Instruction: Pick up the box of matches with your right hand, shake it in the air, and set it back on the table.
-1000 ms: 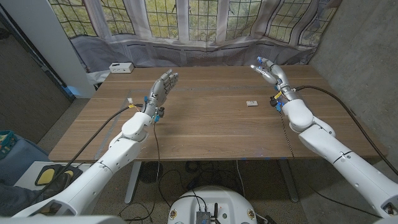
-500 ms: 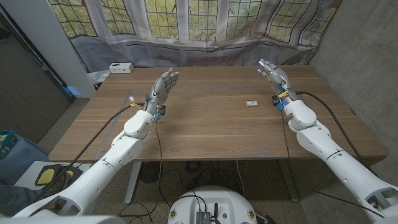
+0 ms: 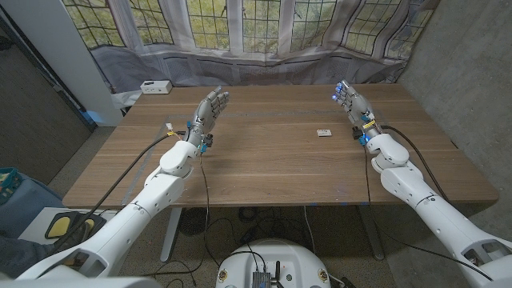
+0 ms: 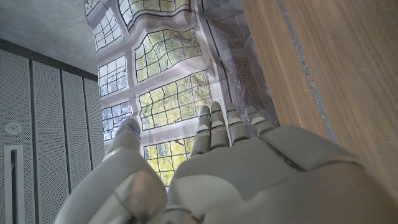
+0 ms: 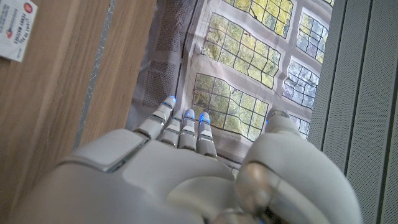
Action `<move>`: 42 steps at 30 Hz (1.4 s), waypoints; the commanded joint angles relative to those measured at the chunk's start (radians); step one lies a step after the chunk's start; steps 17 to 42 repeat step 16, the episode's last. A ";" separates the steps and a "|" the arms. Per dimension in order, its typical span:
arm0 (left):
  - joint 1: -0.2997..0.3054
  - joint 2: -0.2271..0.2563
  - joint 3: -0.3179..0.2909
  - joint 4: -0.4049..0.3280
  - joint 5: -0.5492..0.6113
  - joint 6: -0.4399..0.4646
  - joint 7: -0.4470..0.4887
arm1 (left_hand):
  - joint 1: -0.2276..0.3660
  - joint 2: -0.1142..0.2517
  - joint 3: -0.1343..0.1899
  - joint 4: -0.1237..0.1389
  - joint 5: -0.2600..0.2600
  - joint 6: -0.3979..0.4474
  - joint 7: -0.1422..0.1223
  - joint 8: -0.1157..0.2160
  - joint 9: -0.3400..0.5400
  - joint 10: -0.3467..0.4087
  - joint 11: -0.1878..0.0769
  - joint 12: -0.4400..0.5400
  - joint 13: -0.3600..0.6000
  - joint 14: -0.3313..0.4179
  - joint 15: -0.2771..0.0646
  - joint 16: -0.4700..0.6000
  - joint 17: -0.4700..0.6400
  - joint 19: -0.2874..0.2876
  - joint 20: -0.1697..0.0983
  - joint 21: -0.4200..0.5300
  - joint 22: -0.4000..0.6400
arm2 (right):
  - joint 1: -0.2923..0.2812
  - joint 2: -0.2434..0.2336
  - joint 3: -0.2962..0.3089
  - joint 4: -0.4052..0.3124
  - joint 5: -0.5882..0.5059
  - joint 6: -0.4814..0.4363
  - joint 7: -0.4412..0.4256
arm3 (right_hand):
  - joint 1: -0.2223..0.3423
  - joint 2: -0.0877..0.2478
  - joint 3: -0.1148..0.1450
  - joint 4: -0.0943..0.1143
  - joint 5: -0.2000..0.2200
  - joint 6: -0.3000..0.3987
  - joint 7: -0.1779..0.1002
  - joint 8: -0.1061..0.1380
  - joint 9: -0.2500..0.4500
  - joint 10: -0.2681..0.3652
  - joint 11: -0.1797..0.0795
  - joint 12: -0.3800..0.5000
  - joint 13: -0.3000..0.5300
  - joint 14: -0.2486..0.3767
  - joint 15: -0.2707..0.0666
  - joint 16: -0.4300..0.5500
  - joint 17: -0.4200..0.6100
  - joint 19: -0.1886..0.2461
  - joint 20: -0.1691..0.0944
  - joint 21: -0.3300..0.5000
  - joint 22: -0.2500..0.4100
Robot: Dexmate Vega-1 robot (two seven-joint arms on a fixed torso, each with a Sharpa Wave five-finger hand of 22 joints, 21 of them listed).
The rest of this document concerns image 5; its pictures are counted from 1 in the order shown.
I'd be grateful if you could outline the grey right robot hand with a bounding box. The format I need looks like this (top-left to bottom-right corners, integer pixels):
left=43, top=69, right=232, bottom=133
left=6, top=95, right=364, bottom=224

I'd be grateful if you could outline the white matchbox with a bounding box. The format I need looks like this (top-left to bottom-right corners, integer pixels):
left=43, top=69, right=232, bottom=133
left=0, top=0, right=39, bottom=63

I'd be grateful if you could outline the grey perforated wall panel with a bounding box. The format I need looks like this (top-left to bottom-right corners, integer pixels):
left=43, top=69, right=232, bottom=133
left=307, top=0, right=398, bottom=224

